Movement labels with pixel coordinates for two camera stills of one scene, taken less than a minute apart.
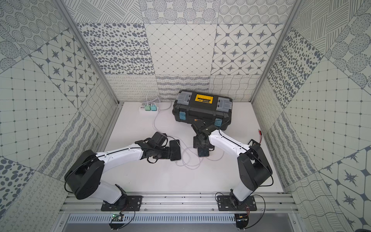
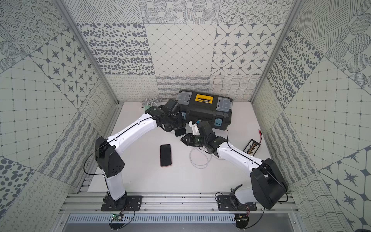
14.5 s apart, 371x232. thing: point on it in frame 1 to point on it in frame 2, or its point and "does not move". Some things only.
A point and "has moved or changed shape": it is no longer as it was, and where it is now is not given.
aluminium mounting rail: (191, 203) does not move
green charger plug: (147, 108) does not move
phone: (203, 152) has moved or changed shape
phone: (175, 150) to (179, 132)
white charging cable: (178, 145) to (152, 102)
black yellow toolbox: (190, 107) does not move
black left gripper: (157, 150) to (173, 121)
